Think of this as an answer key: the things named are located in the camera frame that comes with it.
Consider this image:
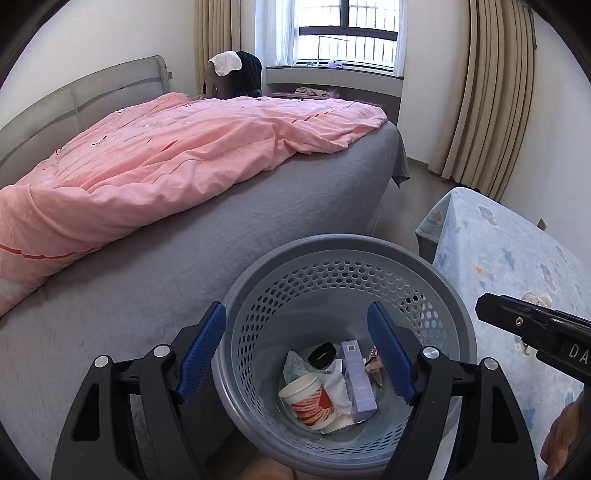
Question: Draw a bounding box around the pink duvet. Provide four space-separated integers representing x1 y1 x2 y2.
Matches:
0 91 389 317

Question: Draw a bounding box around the grey perforated plastic basket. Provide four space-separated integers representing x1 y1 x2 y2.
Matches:
211 234 478 467

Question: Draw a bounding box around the white sheer curtain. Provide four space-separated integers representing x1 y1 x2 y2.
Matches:
256 0 301 68

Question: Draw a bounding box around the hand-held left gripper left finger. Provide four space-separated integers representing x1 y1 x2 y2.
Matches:
51 301 228 480

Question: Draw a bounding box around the black round lid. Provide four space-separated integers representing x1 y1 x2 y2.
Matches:
308 342 337 370

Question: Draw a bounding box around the white cloth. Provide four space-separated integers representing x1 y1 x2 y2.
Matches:
209 51 242 77

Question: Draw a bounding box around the white tissue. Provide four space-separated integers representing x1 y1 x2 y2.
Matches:
323 360 354 416

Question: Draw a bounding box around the beige red snack wrapper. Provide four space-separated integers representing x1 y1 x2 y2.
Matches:
365 348 386 388

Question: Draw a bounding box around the grey window sill desk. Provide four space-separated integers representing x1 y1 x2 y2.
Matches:
263 65 404 112

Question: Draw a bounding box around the dark jacket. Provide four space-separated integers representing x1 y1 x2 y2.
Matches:
231 51 264 97

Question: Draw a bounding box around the grey bed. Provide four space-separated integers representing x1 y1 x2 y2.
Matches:
0 121 411 480

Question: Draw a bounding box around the beige curtain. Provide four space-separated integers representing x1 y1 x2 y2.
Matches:
427 0 539 201
194 0 259 63

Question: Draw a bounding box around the person's right hand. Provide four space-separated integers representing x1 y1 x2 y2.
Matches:
540 392 591 480

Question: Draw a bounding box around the pile of clothes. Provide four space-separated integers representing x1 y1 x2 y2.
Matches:
295 85 340 99

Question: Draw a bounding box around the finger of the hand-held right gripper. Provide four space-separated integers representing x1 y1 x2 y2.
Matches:
475 292 591 344

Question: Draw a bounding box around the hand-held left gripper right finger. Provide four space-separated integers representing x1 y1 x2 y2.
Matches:
367 301 541 480

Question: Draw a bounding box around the dark framed window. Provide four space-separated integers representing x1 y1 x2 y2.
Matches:
295 0 407 75

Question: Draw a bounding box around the red patterned paper cup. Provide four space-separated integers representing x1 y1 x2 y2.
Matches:
278 373 337 431

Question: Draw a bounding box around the light purple carton box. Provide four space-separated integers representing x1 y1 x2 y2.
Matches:
341 340 378 414

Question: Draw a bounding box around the grey headboard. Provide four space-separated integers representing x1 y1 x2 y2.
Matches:
0 55 174 174

